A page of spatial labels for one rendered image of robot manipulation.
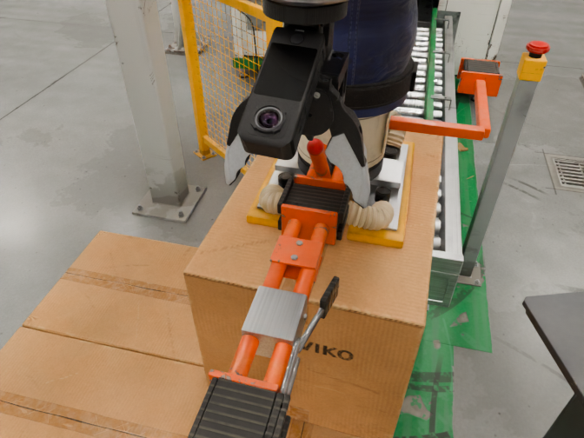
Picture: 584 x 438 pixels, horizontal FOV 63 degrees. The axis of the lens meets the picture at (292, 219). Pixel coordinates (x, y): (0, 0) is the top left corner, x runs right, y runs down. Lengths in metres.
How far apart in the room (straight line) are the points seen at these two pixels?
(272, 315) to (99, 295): 0.97
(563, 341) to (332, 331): 0.55
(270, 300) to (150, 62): 1.73
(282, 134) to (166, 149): 2.04
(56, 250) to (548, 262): 2.32
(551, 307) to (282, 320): 0.79
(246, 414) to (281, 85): 0.30
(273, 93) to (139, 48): 1.83
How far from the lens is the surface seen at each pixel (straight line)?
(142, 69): 2.24
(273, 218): 0.88
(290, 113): 0.38
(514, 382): 2.02
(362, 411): 1.00
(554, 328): 1.19
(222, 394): 0.50
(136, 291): 1.46
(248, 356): 0.54
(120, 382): 1.29
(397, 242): 0.85
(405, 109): 2.35
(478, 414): 1.90
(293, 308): 0.57
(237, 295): 0.81
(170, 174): 2.47
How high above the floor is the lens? 1.59
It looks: 40 degrees down
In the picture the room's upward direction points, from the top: straight up
